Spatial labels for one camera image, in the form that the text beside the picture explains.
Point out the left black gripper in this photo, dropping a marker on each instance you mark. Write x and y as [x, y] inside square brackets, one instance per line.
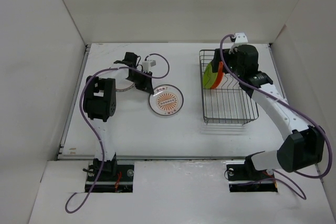
[146, 85]

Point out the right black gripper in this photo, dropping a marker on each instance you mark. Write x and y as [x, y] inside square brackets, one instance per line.
[217, 59]

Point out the lime green plate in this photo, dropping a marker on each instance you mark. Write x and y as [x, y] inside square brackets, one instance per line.
[209, 77]

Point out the white plate orange sunburst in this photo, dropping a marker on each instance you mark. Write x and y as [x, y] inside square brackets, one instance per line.
[167, 100]

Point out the white plate teal rim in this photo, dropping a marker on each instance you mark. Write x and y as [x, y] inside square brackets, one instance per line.
[121, 87]

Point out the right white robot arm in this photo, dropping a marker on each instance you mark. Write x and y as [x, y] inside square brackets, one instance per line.
[303, 140]

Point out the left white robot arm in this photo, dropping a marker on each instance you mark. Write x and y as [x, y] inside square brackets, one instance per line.
[99, 100]

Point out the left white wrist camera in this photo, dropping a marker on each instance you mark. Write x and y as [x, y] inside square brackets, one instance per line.
[147, 65]

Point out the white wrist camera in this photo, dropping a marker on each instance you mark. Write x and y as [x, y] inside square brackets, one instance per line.
[238, 39]
[147, 65]

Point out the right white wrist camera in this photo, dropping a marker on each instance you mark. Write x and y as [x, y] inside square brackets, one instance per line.
[238, 39]

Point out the black wire dish rack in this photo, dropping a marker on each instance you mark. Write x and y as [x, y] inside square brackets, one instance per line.
[227, 103]

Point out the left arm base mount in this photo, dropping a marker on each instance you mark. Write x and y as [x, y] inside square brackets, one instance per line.
[114, 177]

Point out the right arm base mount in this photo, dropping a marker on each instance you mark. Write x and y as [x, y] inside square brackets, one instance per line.
[243, 180]

